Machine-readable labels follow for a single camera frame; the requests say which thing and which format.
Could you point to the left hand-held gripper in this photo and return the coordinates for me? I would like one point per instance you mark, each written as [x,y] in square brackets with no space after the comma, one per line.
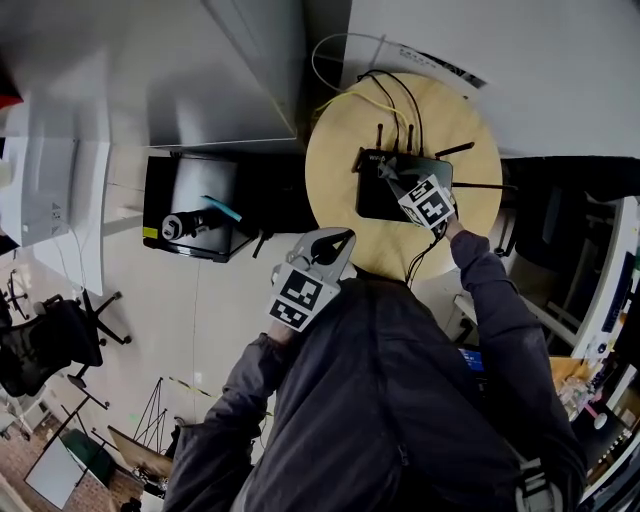
[300,300]

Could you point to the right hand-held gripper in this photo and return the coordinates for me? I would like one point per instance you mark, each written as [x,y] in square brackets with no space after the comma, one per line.
[430,205]

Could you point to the grey cloth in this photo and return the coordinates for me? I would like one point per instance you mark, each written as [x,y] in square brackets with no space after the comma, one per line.
[386,167]

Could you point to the black router with antennas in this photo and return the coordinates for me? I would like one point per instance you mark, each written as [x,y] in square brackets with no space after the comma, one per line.
[380,200]

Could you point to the person's left forearm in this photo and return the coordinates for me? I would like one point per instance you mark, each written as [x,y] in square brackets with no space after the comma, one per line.
[255,375]

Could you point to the person's right forearm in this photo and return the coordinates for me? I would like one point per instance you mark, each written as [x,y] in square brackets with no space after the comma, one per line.
[495,290]

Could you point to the round wooden table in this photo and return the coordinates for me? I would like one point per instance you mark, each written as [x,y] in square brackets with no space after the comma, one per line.
[330,200]

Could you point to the black backpack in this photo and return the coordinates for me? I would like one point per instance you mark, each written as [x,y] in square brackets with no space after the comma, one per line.
[280,200]

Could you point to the teal strip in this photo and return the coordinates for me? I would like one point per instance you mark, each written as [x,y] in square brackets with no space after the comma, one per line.
[222,207]

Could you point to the black box cabinet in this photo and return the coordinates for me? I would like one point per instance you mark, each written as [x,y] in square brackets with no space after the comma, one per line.
[200,175]

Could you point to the person's dark jacket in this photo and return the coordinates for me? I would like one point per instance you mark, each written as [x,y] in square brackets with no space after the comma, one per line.
[350,400]

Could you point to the black cylinder flashlight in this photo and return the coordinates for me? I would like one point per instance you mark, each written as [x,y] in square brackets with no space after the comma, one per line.
[172,227]

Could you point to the blue lit screen device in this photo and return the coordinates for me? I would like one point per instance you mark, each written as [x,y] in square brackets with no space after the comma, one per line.
[472,360]

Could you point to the white office desk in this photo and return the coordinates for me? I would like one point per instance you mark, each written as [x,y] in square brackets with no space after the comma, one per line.
[605,280]

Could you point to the white side cabinet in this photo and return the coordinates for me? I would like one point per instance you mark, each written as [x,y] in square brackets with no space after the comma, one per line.
[92,210]

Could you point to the black tripod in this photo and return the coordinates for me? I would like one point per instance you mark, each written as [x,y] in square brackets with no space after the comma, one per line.
[152,420]

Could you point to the black keyboard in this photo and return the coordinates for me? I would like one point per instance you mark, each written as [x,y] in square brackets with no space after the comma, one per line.
[620,295]

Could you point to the wooden desk board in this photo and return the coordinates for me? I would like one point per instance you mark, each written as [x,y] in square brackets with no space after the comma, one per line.
[567,372]

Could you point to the black mesh office chair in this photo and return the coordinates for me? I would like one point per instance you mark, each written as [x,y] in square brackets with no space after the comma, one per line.
[50,340]

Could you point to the white board panel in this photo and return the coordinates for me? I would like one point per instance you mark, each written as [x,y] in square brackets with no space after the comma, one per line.
[52,475]

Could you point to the white paper wall notice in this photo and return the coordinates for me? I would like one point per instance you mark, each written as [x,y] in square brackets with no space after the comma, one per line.
[430,62]

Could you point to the red paper wall decoration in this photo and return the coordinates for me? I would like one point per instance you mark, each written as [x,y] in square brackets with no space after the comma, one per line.
[7,97]

